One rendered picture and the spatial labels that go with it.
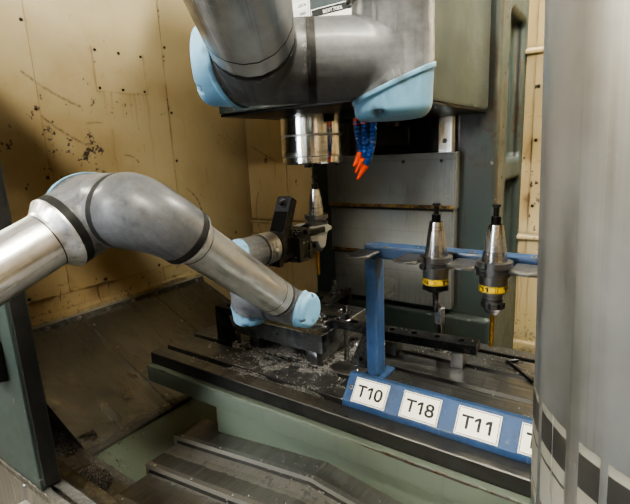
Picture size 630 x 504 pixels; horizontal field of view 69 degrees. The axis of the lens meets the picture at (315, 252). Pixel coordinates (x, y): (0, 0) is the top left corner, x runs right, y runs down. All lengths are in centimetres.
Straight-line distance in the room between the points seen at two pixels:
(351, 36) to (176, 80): 184
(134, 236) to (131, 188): 7
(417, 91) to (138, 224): 42
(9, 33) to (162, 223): 132
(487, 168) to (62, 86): 148
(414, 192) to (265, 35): 123
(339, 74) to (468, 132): 113
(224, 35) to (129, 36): 180
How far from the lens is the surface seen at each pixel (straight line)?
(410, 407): 97
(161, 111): 216
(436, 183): 152
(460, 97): 124
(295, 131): 115
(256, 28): 35
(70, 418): 163
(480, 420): 93
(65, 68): 197
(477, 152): 152
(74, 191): 76
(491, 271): 87
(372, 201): 162
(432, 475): 93
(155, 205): 68
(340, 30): 44
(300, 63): 43
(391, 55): 43
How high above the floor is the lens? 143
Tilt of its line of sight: 12 degrees down
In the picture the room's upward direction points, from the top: 3 degrees counter-clockwise
